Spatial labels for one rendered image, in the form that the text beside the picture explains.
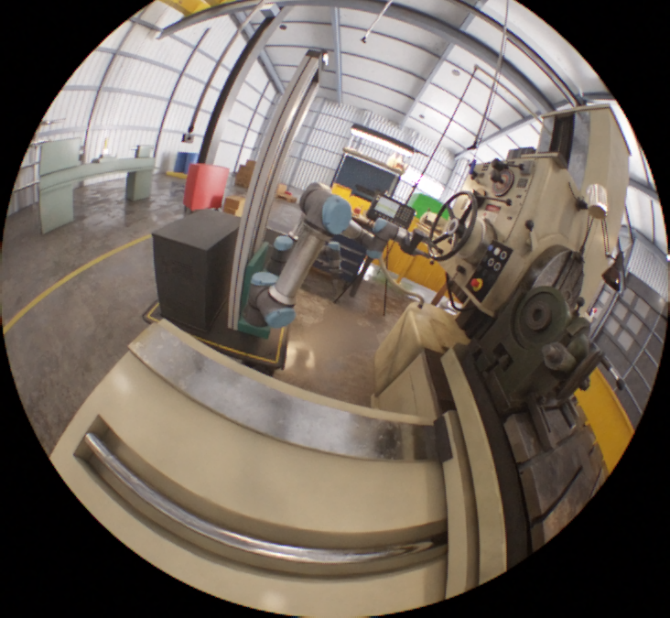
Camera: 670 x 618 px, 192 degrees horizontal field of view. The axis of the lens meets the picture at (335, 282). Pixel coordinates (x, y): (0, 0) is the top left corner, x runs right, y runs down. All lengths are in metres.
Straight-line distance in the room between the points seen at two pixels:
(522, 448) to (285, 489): 0.55
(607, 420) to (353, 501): 2.85
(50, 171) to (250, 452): 4.58
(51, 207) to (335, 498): 4.77
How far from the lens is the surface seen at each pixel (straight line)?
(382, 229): 0.93
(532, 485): 0.60
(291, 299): 0.73
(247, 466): 0.53
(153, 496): 0.57
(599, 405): 3.09
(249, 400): 0.54
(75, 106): 8.63
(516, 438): 0.61
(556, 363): 0.52
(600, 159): 1.93
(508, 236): 1.01
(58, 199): 4.64
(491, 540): 0.64
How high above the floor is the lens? 1.23
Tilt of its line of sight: 27 degrees down
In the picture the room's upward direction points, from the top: 24 degrees clockwise
